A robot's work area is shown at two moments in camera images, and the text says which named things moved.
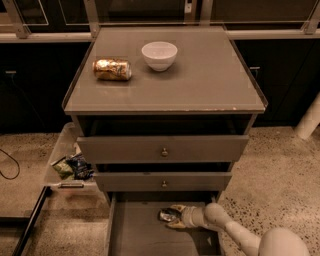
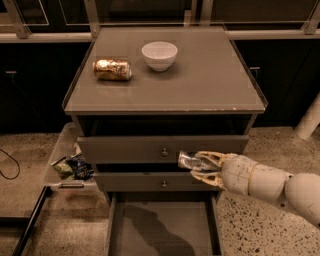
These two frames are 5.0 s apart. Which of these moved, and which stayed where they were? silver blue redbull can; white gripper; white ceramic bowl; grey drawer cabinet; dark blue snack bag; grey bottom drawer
Moved: white gripper; silver blue redbull can
Stayed: white ceramic bowl; grey drawer cabinet; dark blue snack bag; grey bottom drawer
